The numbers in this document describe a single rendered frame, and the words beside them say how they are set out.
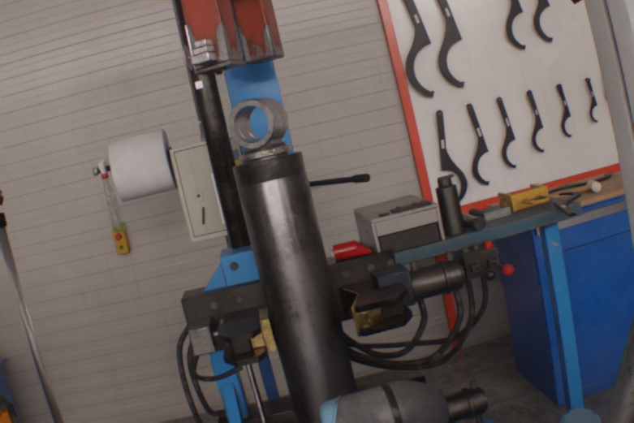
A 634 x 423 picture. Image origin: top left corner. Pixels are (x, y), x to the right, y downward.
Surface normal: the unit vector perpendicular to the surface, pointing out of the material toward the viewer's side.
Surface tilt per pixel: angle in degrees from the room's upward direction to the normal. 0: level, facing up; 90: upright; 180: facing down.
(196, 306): 90
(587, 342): 90
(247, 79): 90
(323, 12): 90
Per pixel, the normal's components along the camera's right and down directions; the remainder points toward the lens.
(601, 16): -0.88, 0.23
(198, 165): 0.08, 0.04
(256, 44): -0.29, 0.12
